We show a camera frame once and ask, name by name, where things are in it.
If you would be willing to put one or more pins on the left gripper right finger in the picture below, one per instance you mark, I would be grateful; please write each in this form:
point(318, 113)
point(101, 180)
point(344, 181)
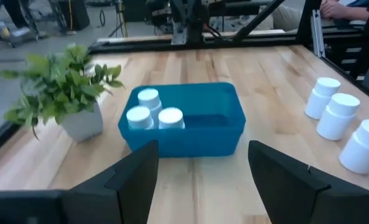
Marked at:
point(283, 186)

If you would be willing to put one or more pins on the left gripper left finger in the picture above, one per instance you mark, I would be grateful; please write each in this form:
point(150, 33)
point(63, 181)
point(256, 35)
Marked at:
point(131, 186)

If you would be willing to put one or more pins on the white plastic pill bottle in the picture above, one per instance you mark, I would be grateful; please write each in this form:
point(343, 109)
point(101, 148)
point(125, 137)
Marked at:
point(338, 116)
point(139, 117)
point(363, 146)
point(171, 118)
point(148, 97)
point(322, 98)

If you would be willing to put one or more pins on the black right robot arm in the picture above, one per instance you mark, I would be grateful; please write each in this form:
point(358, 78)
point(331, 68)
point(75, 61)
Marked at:
point(196, 18)

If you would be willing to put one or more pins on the blue plastic basket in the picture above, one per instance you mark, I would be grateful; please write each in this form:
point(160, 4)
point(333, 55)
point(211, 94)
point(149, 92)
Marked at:
point(209, 140)

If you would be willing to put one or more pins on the green plant in white pot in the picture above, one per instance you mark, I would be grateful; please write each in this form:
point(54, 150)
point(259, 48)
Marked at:
point(84, 124)

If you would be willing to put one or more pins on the black drawer cabinet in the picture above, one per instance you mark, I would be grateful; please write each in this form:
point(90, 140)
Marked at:
point(352, 57)

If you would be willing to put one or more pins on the silver aluminium extrusion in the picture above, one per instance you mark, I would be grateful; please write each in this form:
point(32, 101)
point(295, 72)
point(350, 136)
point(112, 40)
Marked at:
point(317, 34)

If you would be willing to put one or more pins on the black box cabinet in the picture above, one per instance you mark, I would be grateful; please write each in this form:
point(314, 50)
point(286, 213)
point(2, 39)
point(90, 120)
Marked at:
point(76, 14)

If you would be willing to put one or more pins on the person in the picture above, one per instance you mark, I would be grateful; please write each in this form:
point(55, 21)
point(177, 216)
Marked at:
point(343, 12)

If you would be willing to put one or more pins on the silver mounting bracket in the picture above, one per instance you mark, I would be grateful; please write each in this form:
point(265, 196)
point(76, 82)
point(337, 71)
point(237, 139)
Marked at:
point(179, 35)

